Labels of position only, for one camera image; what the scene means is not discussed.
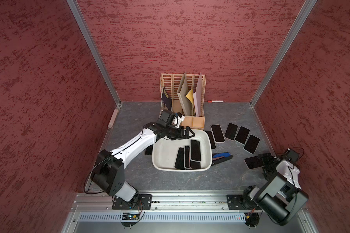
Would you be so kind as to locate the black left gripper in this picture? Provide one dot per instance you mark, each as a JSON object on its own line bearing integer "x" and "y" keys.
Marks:
{"x": 180, "y": 135}

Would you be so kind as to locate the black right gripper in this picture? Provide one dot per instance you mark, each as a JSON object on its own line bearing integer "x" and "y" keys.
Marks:
{"x": 266, "y": 157}

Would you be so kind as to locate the large pink case phone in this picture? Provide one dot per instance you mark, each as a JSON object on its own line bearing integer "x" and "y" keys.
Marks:
{"x": 257, "y": 161}

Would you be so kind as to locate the white plastic storage tray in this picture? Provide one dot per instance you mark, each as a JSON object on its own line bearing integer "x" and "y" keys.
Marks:
{"x": 165, "y": 152}

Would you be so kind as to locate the black phone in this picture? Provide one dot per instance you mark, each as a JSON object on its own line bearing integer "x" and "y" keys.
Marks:
{"x": 211, "y": 139}
{"x": 251, "y": 144}
{"x": 149, "y": 150}

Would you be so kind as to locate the dark phone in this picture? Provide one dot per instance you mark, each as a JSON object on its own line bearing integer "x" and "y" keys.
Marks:
{"x": 231, "y": 131}

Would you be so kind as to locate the white case phone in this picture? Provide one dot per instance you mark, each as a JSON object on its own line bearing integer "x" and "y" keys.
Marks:
{"x": 217, "y": 133}
{"x": 242, "y": 135}
{"x": 195, "y": 151}

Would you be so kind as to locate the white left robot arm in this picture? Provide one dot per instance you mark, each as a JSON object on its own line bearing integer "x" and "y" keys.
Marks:
{"x": 108, "y": 171}

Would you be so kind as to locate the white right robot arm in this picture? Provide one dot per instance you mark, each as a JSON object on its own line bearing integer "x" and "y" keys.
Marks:
{"x": 281, "y": 197}

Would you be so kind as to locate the dark blue booklet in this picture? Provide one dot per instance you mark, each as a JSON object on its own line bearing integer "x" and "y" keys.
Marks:
{"x": 166, "y": 99}

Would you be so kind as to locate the grey cardboard folder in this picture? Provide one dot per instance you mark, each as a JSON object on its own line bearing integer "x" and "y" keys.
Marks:
{"x": 184, "y": 101}

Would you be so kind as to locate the yellow paper sheet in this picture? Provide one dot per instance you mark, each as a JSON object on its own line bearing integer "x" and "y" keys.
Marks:
{"x": 189, "y": 96}

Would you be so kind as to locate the beige plastic file organizer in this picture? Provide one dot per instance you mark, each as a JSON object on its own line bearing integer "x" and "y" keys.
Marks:
{"x": 171, "y": 83}

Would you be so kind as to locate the pink grey folder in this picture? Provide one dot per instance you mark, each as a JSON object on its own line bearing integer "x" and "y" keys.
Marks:
{"x": 197, "y": 96}

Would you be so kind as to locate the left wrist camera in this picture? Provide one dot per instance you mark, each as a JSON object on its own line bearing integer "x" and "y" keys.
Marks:
{"x": 170, "y": 119}

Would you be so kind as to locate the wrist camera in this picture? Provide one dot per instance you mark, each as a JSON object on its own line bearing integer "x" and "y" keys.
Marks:
{"x": 291, "y": 156}
{"x": 170, "y": 119}

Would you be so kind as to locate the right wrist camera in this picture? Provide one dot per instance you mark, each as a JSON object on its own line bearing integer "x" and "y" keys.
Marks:
{"x": 291, "y": 156}

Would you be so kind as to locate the beige block at wall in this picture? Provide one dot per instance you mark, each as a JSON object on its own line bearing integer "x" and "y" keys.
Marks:
{"x": 113, "y": 118}

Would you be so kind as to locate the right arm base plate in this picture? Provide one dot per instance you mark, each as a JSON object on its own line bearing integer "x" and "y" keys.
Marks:
{"x": 236, "y": 202}

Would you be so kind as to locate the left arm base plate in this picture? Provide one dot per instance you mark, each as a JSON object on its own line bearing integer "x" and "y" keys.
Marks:
{"x": 139, "y": 202}

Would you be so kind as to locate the aluminium front rail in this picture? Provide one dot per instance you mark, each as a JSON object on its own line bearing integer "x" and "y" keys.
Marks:
{"x": 166, "y": 206}

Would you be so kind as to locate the aluminium left corner post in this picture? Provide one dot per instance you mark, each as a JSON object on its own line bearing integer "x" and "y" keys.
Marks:
{"x": 77, "y": 13}

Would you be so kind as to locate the aluminium corner post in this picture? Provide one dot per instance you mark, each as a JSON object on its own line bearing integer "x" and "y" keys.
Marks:
{"x": 77, "y": 13}
{"x": 289, "y": 39}

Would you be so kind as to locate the aluminium right corner post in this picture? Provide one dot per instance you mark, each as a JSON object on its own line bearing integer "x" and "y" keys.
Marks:
{"x": 289, "y": 39}

